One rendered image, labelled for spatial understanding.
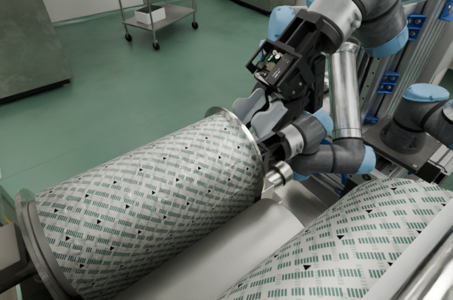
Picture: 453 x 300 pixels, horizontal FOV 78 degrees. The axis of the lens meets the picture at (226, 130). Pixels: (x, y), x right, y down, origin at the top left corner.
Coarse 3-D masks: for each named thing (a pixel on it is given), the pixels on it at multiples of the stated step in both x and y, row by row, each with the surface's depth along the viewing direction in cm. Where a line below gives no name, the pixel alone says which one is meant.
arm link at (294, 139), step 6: (288, 126) 62; (282, 132) 61; (288, 132) 61; (294, 132) 61; (276, 138) 61; (288, 138) 60; (294, 138) 60; (300, 138) 61; (288, 144) 60; (294, 144) 60; (300, 144) 61; (294, 150) 61; (300, 150) 61
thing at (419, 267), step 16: (448, 208) 13; (432, 224) 13; (448, 224) 13; (416, 240) 12; (432, 240) 12; (448, 240) 10; (400, 256) 12; (416, 256) 12; (432, 256) 10; (448, 256) 10; (400, 272) 11; (416, 272) 10; (432, 272) 9; (448, 272) 9; (384, 288) 11; (400, 288) 9; (416, 288) 9; (432, 288) 9; (448, 288) 9
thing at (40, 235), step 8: (256, 144) 37; (32, 200) 30; (32, 208) 28; (32, 216) 28; (32, 224) 27; (40, 224) 27; (40, 232) 27; (40, 240) 26; (40, 248) 26; (48, 248) 26; (48, 256) 26; (48, 264) 26; (56, 264) 26; (56, 272) 26; (64, 280) 27; (64, 288) 27; (72, 288) 28; (72, 296) 29
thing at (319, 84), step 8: (320, 56) 43; (320, 64) 43; (312, 72) 44; (320, 72) 44; (320, 80) 45; (320, 88) 46; (312, 96) 47; (320, 96) 48; (312, 104) 48; (320, 104) 49; (312, 112) 50
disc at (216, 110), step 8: (208, 112) 42; (216, 112) 40; (224, 112) 38; (232, 120) 37; (240, 128) 36; (248, 136) 36; (248, 144) 36; (256, 152) 35; (256, 160) 36; (264, 176) 37; (264, 184) 37; (256, 192) 40
